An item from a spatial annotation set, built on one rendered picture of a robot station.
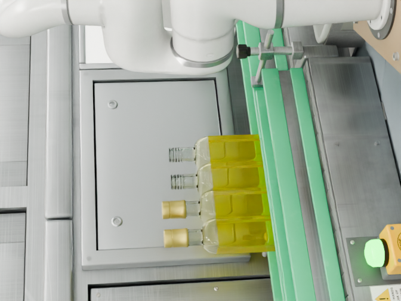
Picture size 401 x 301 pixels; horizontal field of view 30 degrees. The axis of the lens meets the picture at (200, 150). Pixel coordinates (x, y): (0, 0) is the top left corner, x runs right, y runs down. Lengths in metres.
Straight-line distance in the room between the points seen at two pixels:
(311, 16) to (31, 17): 0.41
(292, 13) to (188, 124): 0.61
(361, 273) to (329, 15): 0.42
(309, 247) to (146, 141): 0.51
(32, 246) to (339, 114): 0.66
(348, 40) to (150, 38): 0.50
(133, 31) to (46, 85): 0.63
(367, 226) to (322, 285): 0.13
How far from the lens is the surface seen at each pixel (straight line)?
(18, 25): 1.16
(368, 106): 1.41
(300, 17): 1.11
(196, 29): 1.10
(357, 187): 1.32
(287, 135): 1.36
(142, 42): 1.13
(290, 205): 1.30
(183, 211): 1.40
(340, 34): 1.49
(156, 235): 1.53
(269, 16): 1.10
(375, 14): 1.15
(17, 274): 1.56
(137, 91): 1.69
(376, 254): 1.22
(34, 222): 1.58
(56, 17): 1.14
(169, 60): 1.16
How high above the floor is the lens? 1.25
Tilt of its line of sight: 7 degrees down
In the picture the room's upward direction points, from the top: 92 degrees counter-clockwise
